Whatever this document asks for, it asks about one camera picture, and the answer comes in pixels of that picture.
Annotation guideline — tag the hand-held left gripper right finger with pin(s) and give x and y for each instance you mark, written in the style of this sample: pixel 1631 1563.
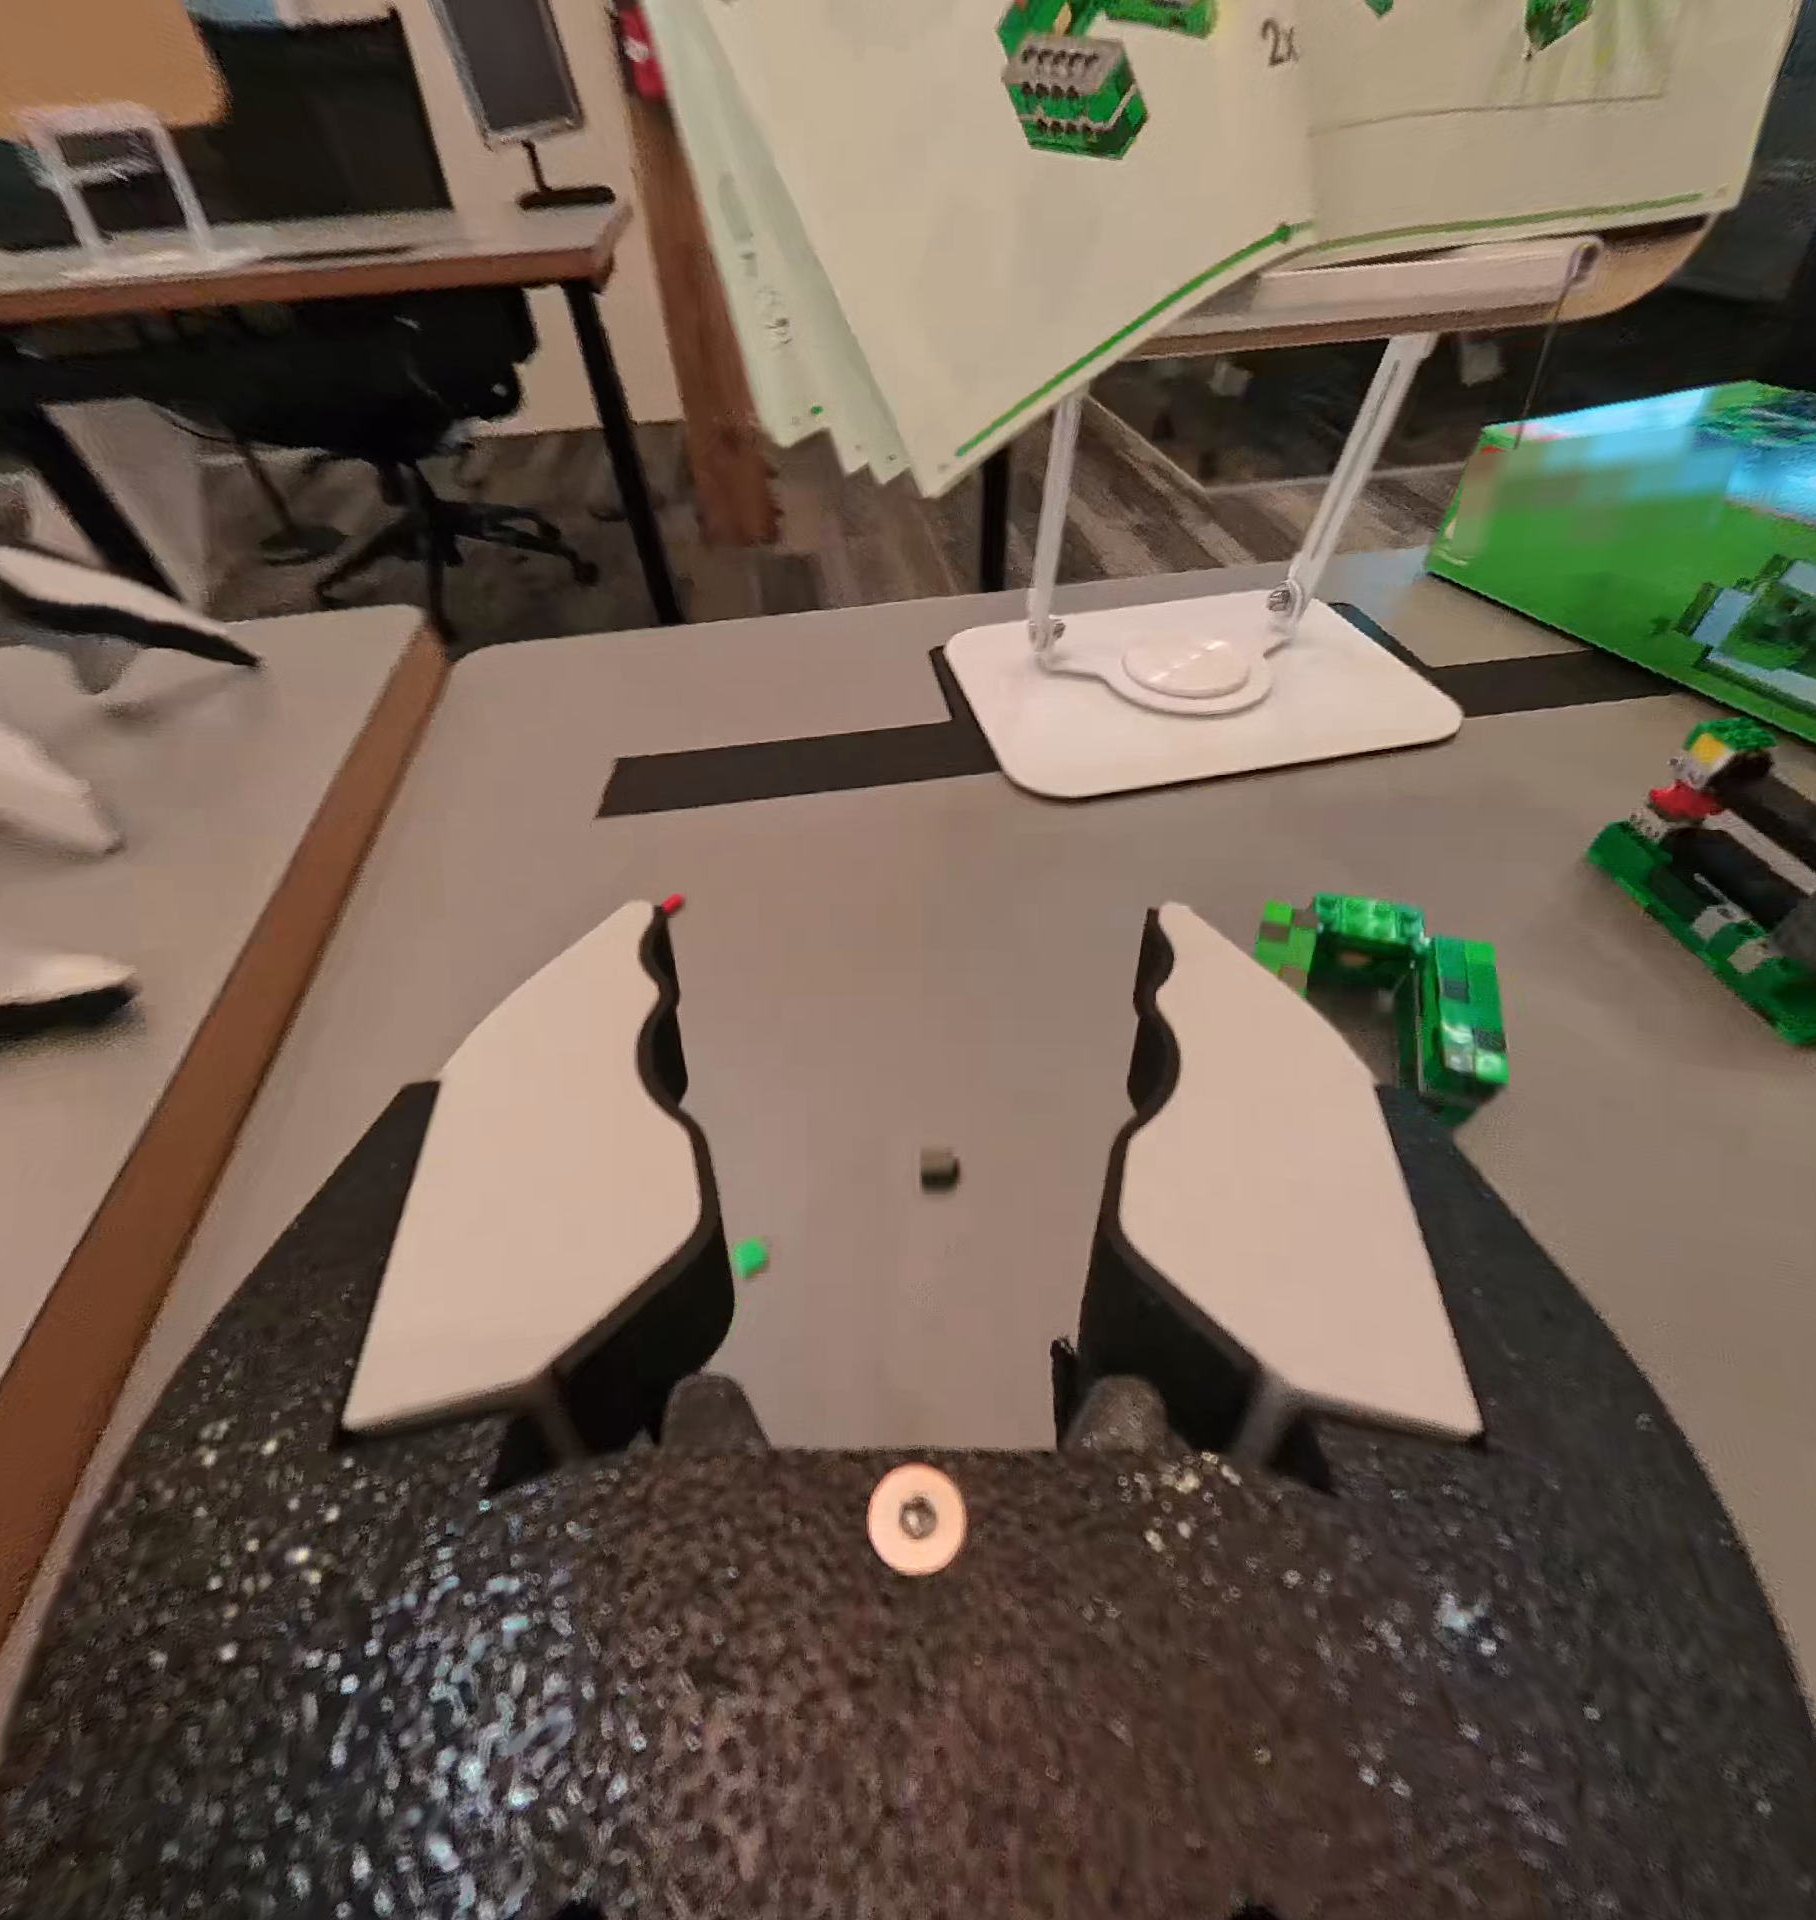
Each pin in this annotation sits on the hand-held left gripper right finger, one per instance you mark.
pixel 1282 1200

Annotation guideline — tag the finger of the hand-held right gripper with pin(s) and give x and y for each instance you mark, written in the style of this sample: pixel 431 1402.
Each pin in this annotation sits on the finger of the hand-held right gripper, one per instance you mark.
pixel 88 593
pixel 16 767

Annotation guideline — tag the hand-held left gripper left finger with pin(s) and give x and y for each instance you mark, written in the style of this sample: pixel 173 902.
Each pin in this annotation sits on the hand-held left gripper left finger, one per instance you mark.
pixel 533 1186

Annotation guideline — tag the grey desk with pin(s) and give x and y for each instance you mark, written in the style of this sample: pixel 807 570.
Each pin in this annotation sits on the grey desk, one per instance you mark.
pixel 881 963

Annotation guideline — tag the brown-edged office desk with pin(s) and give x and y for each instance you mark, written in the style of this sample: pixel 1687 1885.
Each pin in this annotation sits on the brown-edged office desk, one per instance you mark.
pixel 320 259

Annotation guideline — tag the grey table with brown edge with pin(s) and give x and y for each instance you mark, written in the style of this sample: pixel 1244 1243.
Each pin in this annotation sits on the grey table with brown edge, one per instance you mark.
pixel 173 902

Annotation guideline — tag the white black-edged object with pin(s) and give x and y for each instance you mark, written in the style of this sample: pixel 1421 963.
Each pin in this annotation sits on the white black-edged object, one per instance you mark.
pixel 26 984

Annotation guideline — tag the green blocky brick figure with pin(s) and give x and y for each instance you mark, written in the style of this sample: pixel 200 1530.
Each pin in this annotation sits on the green blocky brick figure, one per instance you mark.
pixel 1454 1016

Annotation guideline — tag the black office chair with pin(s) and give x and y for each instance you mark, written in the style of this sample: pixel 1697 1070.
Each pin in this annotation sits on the black office chair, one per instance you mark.
pixel 320 391

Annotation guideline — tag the clear acrylic stand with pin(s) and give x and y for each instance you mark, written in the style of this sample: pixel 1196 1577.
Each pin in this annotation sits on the clear acrylic stand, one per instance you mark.
pixel 144 259

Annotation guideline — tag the small black brick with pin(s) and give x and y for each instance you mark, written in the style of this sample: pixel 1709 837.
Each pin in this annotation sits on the small black brick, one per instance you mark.
pixel 935 1170

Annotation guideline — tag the white book stand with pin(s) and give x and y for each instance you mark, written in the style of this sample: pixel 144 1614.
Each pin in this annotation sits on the white book stand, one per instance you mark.
pixel 1343 724

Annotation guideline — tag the black and green brick model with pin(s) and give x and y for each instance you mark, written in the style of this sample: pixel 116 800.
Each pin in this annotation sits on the black and green brick model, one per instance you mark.
pixel 1718 913

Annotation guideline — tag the dark monitor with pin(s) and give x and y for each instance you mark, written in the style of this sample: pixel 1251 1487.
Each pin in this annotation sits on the dark monitor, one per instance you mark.
pixel 320 121

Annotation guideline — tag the tan board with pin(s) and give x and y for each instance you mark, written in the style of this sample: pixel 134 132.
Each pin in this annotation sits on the tan board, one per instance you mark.
pixel 65 60

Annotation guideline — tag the tablet on stand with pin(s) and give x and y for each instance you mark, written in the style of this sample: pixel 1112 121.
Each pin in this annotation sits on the tablet on stand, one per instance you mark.
pixel 513 60

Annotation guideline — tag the green toy brick box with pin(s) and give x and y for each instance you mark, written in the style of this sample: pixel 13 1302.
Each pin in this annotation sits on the green toy brick box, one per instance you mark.
pixel 1647 553

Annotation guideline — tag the open instruction booklet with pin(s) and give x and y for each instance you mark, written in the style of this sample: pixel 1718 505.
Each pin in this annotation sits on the open instruction booklet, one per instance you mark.
pixel 995 225

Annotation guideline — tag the wooden edged table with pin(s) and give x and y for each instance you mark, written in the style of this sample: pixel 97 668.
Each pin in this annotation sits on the wooden edged table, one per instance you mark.
pixel 1662 274

